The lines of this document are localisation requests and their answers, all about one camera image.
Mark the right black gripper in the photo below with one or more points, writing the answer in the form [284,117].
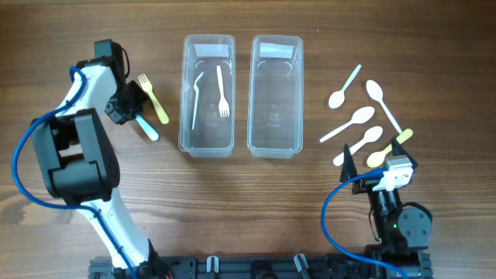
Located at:
[349,170]

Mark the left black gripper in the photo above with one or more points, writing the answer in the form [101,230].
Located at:
[122,116]

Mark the yellow plastic spoon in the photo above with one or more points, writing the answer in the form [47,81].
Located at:
[377,158]

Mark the yellow plastic fork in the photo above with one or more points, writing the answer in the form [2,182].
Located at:
[147,86]

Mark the white plastic spoon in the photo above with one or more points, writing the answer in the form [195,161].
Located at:
[370,136]

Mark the light blue plastic fork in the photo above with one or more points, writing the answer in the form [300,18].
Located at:
[147,128]

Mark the cream white spoon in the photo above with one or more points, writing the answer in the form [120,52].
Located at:
[360,116]

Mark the small white plastic fork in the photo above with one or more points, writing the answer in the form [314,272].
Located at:
[223,104]

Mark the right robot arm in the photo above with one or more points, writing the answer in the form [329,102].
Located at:
[403,228]

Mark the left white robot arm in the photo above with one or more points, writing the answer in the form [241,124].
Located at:
[79,165]

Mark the left clear plastic container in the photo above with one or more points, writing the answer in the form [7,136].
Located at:
[213,136]

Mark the clear plastic container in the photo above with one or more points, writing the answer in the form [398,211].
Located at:
[276,97]
[213,136]

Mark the right clear plastic container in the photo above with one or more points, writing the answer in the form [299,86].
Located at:
[276,97]

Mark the white spoon thin handle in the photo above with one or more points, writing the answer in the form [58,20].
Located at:
[337,98]

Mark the white spoon long handle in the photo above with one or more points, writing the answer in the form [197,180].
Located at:
[375,91]

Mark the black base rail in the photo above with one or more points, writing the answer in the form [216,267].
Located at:
[332,266]

